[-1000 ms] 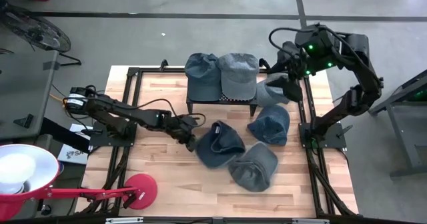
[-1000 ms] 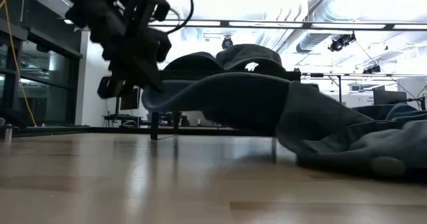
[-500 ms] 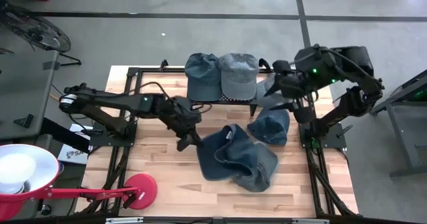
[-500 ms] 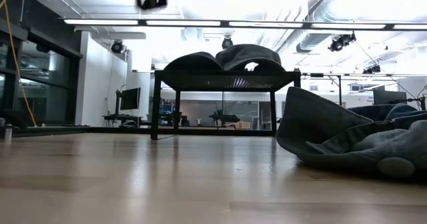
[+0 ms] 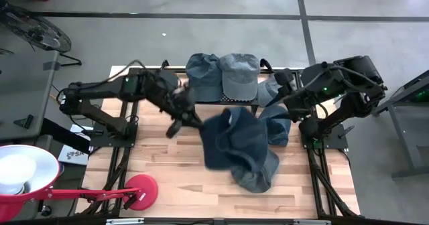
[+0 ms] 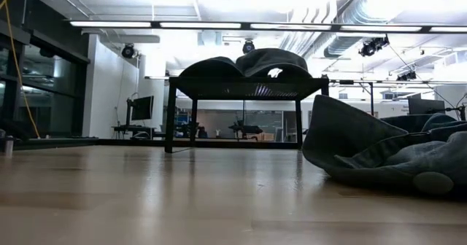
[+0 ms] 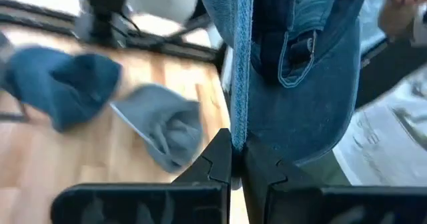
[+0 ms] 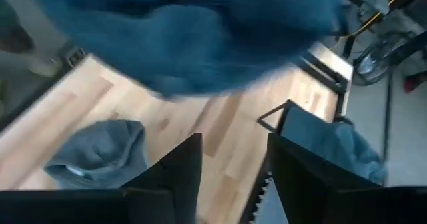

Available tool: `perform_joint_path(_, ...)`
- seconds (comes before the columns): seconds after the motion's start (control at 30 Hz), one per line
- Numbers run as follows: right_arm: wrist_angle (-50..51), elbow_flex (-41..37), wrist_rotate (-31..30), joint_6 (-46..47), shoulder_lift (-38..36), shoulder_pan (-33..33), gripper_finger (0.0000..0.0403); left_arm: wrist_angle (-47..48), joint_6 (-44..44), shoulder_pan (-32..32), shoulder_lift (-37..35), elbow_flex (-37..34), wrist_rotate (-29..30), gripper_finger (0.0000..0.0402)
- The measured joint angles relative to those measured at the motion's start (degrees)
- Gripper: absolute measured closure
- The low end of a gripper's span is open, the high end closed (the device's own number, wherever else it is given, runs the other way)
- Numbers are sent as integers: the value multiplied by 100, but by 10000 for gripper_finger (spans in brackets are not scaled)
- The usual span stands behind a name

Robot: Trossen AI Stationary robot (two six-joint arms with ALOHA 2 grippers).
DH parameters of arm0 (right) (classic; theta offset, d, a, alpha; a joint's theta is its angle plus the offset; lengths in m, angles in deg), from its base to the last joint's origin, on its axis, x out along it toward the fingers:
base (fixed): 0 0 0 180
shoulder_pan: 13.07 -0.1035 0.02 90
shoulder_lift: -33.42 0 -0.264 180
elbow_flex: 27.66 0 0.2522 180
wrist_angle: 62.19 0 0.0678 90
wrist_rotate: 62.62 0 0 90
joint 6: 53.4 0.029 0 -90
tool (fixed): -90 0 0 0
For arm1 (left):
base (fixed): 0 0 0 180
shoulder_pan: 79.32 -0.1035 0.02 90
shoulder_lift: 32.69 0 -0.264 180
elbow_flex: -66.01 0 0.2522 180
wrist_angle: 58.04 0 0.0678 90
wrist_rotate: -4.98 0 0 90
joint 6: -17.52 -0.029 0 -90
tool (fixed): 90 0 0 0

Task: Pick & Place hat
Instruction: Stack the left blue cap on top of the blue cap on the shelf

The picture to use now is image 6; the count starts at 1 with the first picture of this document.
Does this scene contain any black aluminium table frame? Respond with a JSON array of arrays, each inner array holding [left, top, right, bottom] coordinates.
[[14, 137, 304, 150]]

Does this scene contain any yellow hanging cable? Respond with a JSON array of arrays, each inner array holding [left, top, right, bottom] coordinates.
[[0, 0, 42, 139]]

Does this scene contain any black track spotlight cluster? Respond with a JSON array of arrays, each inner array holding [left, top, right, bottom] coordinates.
[[358, 34, 390, 58], [395, 71, 417, 82]]

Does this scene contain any grey baseball cap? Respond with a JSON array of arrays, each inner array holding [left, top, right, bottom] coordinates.
[[379, 112, 467, 136], [235, 47, 310, 79], [326, 130, 467, 197]]

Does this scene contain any small grey cylinder post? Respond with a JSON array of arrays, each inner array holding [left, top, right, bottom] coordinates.
[[3, 135, 15, 157]]

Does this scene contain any black computer monitor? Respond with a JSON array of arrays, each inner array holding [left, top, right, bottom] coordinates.
[[407, 97, 447, 115], [130, 95, 155, 122]]

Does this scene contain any dark office desk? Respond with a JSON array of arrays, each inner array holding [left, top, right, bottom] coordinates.
[[112, 124, 158, 141]]

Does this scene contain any silver ventilation duct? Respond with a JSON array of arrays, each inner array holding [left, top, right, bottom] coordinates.
[[323, 0, 395, 58]]

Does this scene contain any black metal mesh rack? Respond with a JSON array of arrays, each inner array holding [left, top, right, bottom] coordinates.
[[163, 76, 330, 154]]

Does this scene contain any long ceiling light strip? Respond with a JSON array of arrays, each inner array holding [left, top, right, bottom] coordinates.
[[69, 20, 467, 34]]

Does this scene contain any black framed glass partition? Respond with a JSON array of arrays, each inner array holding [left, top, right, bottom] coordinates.
[[0, 0, 91, 140]]

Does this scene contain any black workstation frame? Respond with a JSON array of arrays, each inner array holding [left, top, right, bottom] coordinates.
[[323, 77, 467, 117]]

